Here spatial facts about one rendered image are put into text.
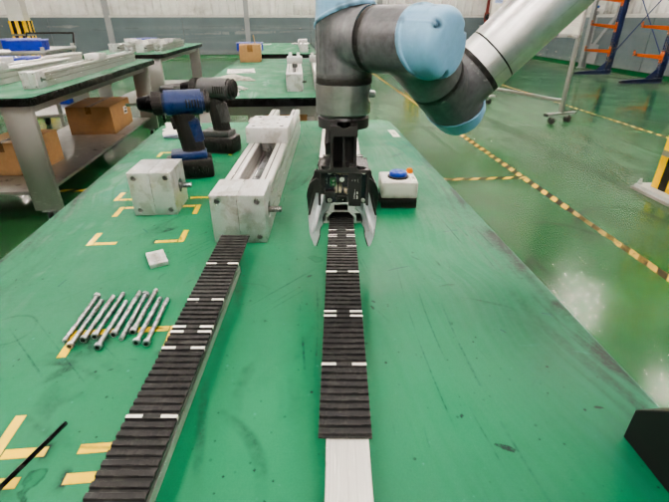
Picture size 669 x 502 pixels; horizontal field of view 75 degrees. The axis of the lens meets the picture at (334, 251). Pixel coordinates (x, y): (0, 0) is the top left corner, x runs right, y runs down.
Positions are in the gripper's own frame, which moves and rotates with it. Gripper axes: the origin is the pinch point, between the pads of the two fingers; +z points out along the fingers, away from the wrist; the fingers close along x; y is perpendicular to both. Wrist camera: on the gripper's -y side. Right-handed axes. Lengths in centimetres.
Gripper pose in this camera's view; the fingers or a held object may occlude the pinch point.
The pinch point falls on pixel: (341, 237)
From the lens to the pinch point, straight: 72.2
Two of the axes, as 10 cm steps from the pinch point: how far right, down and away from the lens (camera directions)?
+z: 0.0, 8.8, 4.7
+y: 0.0, 4.7, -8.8
